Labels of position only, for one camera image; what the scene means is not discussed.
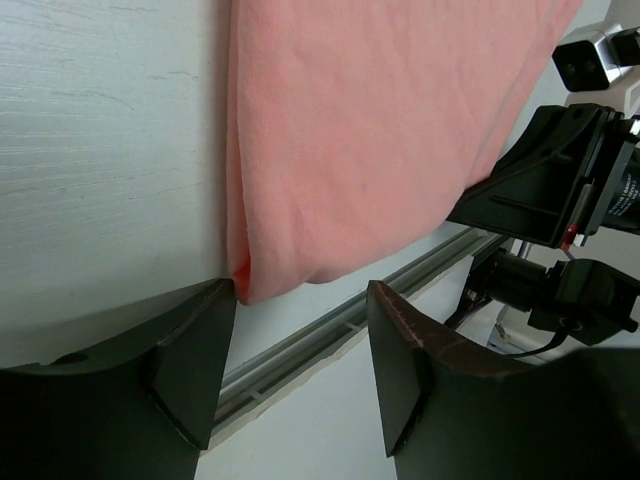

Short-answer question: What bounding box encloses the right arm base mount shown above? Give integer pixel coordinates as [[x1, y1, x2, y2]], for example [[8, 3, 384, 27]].
[[444, 248, 639, 358]]

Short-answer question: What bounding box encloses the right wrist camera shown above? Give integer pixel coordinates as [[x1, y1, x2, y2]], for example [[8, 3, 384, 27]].
[[552, 22, 639, 93]]

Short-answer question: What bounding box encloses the aluminium table rail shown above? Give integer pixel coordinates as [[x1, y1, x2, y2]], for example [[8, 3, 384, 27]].
[[210, 225, 507, 446]]

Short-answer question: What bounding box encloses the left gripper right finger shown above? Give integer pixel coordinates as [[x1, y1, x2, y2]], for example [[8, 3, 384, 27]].
[[366, 281, 639, 479]]

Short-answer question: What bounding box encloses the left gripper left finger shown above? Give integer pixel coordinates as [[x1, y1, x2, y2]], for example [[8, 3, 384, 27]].
[[1, 279, 236, 479]]

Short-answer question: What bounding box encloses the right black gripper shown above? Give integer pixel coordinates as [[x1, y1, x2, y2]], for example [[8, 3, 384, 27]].
[[447, 104, 639, 248]]

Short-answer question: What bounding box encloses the pink polo shirt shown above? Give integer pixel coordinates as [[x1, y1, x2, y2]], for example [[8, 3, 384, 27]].
[[226, 1, 580, 304]]

